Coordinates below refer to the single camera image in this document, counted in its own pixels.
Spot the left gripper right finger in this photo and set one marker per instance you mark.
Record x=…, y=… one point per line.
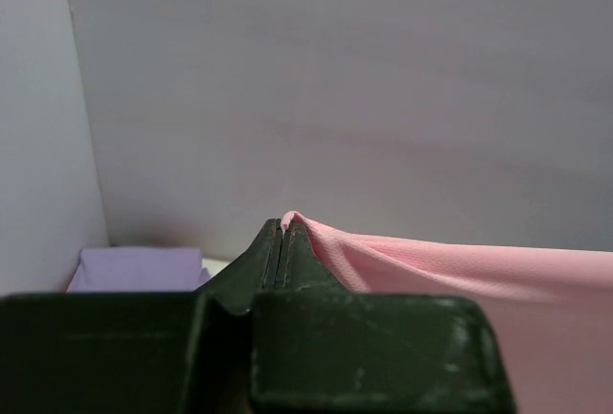
x=318, y=347

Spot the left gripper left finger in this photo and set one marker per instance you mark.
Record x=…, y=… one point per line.
x=153, y=352

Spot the folded purple t shirt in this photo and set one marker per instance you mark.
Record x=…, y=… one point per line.
x=139, y=269

